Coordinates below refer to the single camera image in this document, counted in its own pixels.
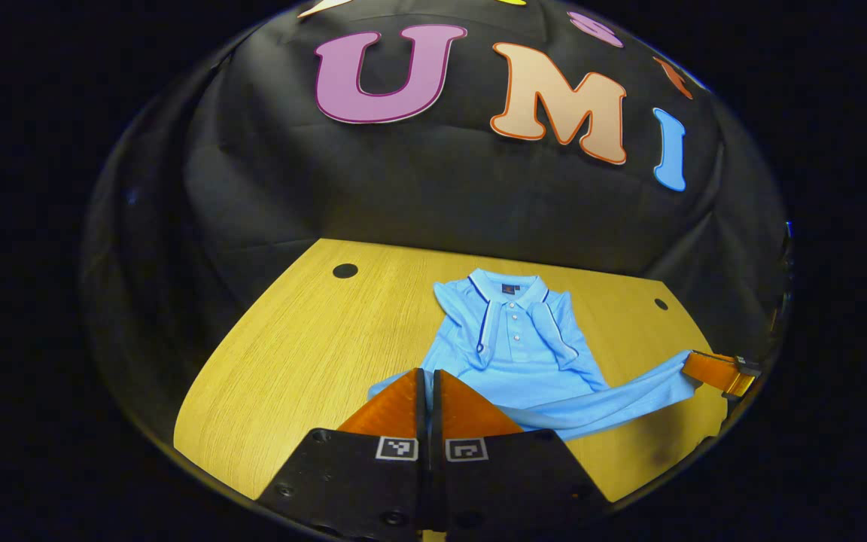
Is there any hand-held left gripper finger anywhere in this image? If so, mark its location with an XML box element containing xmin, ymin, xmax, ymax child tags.
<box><xmin>257</xmin><ymin>367</ymin><xmax>428</xmax><ymax>542</ymax></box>
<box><xmin>430</xmin><ymin>369</ymin><xmax>607</xmax><ymax>539</ymax></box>

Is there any light blue T-shirt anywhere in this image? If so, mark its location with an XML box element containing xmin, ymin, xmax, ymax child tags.
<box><xmin>367</xmin><ymin>268</ymin><xmax>701</xmax><ymax>441</ymax></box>

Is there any black backdrop cloth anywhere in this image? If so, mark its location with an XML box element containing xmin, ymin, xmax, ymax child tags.
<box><xmin>84</xmin><ymin>0</ymin><xmax>792</xmax><ymax>452</ymax></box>

